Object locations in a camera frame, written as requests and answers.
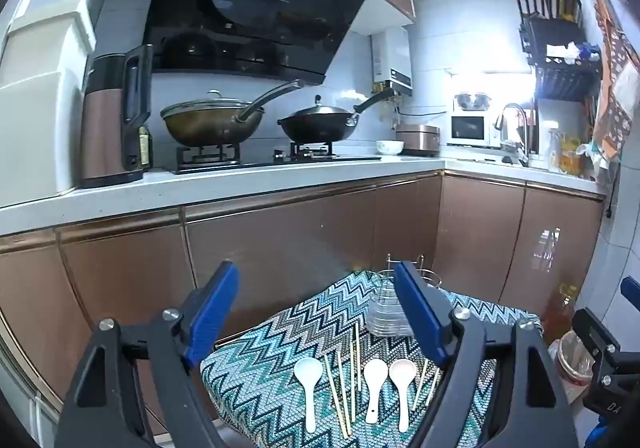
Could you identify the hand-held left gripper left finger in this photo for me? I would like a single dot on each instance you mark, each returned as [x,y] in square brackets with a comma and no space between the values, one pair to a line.
[215,310]

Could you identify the yellow bottle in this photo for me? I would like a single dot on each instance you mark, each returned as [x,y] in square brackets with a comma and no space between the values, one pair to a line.
[571,157]

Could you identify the white microwave oven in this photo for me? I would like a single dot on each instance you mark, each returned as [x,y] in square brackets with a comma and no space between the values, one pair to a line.
[470,128]

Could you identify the white water heater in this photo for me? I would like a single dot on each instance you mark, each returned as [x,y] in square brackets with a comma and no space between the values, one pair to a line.
[392,58]

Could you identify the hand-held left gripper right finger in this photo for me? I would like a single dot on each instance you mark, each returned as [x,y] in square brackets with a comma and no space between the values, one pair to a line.
[420,313]

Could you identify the black gas stove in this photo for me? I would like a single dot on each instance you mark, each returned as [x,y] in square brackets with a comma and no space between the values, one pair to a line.
[260,163]

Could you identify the bamboo chopstick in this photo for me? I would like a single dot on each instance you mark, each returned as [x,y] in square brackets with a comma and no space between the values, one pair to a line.
[341,373]
[420,384]
[432,388]
[353,373]
[359,358]
[336,390]

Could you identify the black dish rack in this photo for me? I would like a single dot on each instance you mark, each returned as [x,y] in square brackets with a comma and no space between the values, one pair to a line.
[565,73]

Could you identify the black glass range hood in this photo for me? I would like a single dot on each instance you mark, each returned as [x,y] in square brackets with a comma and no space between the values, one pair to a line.
[250,3]

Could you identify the black wok with lid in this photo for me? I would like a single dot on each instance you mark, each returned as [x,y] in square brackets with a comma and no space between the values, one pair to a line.
[315,126]

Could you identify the clear bottle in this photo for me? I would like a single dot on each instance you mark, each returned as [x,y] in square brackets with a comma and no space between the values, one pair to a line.
[555,151]

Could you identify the patterned hanging apron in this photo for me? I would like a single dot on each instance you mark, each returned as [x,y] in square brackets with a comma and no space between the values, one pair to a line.
[617,78]

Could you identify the wok with glass lid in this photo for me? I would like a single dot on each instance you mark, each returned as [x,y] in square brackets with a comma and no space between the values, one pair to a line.
[210,123]

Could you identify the teal zigzag cloth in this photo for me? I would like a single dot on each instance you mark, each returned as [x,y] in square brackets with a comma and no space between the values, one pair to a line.
[280,343]

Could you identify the kitchen faucet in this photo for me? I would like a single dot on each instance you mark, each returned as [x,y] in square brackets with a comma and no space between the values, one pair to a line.
[522,128]

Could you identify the white plastic bag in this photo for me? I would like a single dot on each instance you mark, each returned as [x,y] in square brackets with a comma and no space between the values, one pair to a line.
[561,51]

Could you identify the trash bin with bag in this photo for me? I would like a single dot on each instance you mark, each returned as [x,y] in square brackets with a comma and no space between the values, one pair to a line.
[575,359]

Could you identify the copper base cabinets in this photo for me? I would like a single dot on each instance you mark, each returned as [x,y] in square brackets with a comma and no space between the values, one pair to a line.
[300,238]

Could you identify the white ceramic spoon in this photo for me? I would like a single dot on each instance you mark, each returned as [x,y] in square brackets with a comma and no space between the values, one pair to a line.
[375,373]
[402,373]
[307,370]

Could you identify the copper rice cooker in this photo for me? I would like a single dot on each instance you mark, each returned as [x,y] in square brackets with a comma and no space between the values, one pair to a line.
[417,141]

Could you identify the white kitchen countertop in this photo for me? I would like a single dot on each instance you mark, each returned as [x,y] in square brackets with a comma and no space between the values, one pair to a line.
[200,185]

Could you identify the crumpled plastic bag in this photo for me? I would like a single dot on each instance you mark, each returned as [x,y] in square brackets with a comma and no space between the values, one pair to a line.
[594,157]

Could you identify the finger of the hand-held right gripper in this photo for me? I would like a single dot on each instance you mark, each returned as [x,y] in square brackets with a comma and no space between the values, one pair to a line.
[595,335]
[632,290]

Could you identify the steel pot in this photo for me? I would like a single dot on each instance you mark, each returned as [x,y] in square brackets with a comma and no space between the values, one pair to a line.
[472,102]

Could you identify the white bowl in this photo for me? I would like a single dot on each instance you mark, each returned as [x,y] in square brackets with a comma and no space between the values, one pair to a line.
[390,147]

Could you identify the white refrigerator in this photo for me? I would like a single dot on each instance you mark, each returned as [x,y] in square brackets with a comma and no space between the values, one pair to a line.
[40,103]

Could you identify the cooking oil bottle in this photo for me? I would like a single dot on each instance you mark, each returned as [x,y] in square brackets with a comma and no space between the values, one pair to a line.
[560,314]

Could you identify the copper and black kettle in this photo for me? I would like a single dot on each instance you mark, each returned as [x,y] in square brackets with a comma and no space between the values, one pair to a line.
[105,128]

